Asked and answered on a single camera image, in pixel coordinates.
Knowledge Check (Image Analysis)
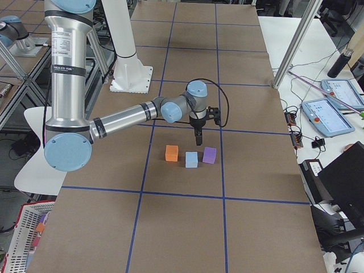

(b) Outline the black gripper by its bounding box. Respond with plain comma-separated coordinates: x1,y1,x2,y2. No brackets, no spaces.
189,106,221,146

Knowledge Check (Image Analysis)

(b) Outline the light blue foam block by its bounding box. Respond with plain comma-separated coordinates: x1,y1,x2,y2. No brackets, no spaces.
185,151,198,168

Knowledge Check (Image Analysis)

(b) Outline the purple foam block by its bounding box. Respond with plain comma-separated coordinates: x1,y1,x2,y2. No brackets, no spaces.
202,147,217,164

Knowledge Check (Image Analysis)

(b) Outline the orange foam block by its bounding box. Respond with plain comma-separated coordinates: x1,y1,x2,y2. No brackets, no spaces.
165,145,179,162

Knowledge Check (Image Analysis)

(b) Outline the orange terminal strip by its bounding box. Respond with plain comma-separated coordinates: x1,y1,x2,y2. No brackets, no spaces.
284,111,303,150

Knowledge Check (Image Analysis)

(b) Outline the near blue teach pendant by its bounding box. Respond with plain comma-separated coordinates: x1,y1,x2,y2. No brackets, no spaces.
301,98,355,137

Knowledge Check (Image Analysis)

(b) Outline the blue teach pendant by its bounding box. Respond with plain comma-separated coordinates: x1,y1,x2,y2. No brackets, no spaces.
321,79,363,111
301,98,355,137

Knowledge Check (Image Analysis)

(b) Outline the far blue teach pendant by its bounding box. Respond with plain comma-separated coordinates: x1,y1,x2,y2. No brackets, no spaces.
321,79,363,111

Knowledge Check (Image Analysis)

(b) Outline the black laptop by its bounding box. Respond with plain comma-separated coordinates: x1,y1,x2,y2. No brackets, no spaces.
318,141,363,228

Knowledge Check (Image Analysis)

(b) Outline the black water bottle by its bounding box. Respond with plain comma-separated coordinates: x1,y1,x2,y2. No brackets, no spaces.
327,48,354,78

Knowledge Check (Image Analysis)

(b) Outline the metal reacher stick green tip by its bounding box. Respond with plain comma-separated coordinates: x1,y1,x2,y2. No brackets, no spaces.
287,71,364,119

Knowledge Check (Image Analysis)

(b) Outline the white perforated plastic basket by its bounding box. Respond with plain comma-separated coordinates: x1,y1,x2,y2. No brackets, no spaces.
1,201,55,272

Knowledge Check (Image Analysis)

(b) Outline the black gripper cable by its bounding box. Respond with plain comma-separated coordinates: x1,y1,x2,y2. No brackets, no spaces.
153,78,230,127

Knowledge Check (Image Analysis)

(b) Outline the white camera pole stand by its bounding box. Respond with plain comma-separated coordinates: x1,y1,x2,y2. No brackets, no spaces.
103,1,153,93

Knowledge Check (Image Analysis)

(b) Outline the aluminium frame post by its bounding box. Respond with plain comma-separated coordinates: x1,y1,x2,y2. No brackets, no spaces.
272,0,322,89

